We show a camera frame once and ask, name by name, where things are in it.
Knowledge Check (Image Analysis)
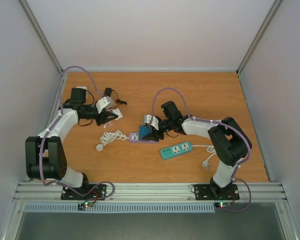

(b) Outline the blue cube socket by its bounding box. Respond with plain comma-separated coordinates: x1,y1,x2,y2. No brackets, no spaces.
138,125,152,141

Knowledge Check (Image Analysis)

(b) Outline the purple power strip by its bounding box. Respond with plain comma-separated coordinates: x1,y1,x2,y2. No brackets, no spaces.
128,132,159,144

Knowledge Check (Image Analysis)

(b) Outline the white tiger print plug adapter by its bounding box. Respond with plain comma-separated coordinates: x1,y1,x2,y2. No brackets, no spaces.
76,86,88,91

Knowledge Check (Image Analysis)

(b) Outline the black power adapter with cable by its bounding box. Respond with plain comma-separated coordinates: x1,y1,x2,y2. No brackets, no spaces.
104,87,128,106

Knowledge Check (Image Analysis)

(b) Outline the teal power strip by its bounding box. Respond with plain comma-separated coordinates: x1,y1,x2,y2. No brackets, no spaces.
160,141,193,161

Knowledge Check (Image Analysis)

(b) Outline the white charger with cable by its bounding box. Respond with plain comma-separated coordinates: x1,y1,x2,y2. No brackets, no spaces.
103,108,123,129

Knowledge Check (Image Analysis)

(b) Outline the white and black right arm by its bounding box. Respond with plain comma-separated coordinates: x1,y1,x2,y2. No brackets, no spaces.
143,101,252,198

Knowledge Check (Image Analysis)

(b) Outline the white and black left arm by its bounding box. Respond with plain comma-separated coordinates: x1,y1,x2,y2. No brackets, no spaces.
25,88,120,199

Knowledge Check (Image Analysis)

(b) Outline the left controller board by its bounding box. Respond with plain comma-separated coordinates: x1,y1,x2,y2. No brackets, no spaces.
77,201,94,211

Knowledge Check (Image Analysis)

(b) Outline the controller board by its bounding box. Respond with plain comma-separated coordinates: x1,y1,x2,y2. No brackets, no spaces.
214,201,232,209
77,201,94,211

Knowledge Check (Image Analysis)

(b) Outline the right controller board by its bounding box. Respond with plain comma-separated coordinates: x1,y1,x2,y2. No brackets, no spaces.
214,201,232,209

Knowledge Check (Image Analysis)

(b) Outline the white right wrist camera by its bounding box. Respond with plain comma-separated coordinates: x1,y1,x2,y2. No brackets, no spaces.
143,114,159,130

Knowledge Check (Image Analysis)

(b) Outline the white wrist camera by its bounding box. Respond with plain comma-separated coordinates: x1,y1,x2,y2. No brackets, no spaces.
95,96,114,114
143,114,159,130

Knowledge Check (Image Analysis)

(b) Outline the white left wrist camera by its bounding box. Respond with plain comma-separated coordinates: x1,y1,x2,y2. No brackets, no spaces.
95,96,114,114

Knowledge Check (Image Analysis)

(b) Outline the white purple strip cord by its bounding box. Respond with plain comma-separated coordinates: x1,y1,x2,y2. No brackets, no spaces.
96,129,130,152

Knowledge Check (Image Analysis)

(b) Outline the white power strip cord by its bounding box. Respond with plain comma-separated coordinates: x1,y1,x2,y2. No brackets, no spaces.
191,144,220,171

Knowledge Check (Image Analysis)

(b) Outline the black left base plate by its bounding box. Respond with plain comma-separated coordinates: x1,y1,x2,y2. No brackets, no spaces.
60,184,107,201

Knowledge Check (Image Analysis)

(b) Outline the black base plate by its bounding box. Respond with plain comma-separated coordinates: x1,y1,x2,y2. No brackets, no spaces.
191,183,240,201
60,184,107,201

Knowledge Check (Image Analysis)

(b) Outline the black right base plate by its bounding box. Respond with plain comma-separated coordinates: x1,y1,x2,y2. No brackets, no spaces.
191,183,240,201

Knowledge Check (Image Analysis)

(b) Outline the aluminium front rail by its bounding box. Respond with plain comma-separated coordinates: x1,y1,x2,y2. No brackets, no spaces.
13,182,288,203

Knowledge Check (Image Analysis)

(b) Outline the slotted grey cable duct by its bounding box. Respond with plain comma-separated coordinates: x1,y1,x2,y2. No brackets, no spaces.
23,202,215,214

